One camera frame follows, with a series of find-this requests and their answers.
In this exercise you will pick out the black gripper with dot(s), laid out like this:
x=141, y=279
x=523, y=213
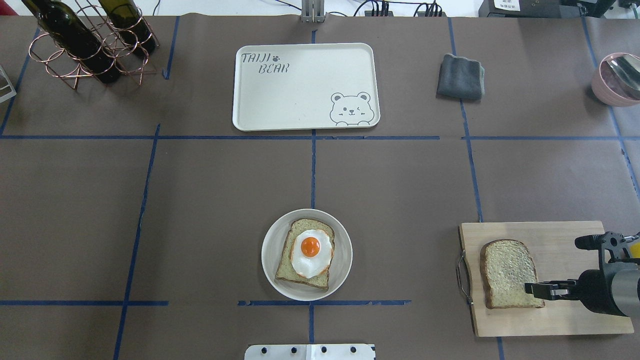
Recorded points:
x=595, y=289

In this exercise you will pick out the white round plate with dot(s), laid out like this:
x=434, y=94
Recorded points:
x=272, y=247

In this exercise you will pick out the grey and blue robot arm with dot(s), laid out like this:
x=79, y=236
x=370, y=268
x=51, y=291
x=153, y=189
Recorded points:
x=613, y=292

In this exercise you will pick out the cream bear tray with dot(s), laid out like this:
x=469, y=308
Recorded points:
x=282, y=87

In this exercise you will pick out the wooden cutting board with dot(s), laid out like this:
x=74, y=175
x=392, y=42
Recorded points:
x=552, y=246

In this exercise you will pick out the pink bowl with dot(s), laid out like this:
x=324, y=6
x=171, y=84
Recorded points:
x=606, y=87

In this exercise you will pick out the folded grey cloth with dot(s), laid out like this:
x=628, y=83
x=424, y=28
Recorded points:
x=461, y=78

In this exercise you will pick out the metal scoop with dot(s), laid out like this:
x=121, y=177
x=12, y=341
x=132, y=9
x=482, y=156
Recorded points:
x=626, y=70

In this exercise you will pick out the fried egg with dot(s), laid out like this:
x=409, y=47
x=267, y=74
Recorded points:
x=311, y=253

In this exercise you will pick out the green wine bottle middle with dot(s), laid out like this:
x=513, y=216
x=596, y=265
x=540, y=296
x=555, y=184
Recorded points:
x=133, y=29

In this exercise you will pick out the green wine bottle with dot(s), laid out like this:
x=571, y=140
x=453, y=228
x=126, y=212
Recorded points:
x=66, y=28
x=133, y=29

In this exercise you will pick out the green wine bottle front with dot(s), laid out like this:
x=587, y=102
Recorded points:
x=66, y=28

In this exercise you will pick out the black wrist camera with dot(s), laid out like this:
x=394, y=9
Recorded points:
x=612, y=247

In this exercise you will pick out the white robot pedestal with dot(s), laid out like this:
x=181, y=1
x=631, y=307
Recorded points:
x=327, y=351

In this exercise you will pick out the aluminium frame post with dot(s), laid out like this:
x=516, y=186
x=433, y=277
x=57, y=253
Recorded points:
x=313, y=11

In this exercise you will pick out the copper wire bottle rack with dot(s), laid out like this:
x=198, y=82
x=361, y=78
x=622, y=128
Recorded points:
x=103, y=40

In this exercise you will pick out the white wire cup rack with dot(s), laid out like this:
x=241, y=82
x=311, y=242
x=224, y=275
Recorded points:
x=7, y=89

